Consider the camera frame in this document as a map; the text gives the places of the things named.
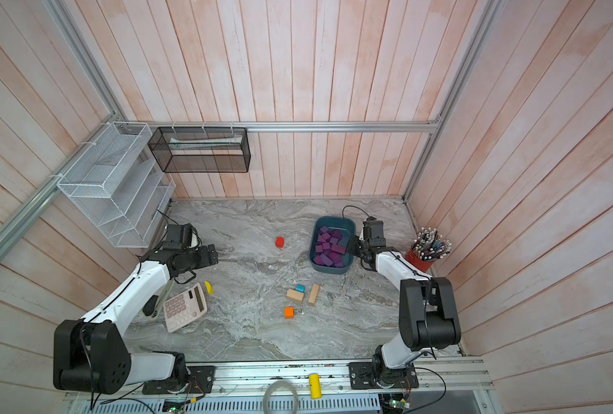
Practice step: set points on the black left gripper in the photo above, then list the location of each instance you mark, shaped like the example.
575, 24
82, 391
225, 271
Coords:
206, 261

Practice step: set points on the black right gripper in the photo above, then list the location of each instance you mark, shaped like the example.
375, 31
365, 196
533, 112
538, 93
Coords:
351, 247

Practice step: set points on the teal plastic storage bin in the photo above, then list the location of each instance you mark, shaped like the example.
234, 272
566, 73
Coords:
328, 248

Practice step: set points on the large purple rectangular brick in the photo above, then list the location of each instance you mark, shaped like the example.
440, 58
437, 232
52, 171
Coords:
341, 250

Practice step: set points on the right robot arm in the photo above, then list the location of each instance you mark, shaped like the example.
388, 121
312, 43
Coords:
428, 317

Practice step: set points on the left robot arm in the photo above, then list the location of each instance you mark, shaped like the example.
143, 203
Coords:
90, 354

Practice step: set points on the yellow round object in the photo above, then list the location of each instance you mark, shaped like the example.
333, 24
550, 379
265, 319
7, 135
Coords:
209, 288

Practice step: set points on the white desk calculator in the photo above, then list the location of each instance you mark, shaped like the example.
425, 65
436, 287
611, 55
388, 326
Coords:
185, 308

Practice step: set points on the natural wood long block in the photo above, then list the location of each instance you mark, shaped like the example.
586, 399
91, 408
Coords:
313, 296

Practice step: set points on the red pen holder cup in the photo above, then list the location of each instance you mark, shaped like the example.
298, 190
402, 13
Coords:
428, 248

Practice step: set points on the black grey stapler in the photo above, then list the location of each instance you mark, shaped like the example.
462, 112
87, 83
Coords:
154, 305

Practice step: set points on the orange cube brick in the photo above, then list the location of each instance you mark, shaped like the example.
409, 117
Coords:
289, 312

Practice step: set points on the yellow cylinder roll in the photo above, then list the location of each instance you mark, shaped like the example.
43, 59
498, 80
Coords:
315, 386

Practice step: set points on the black wire mesh basket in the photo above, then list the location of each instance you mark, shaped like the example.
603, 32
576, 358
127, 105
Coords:
199, 150

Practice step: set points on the white wire mesh shelf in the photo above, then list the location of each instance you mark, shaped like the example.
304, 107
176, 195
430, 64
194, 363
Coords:
120, 192

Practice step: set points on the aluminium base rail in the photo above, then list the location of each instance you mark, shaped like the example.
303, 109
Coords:
446, 385

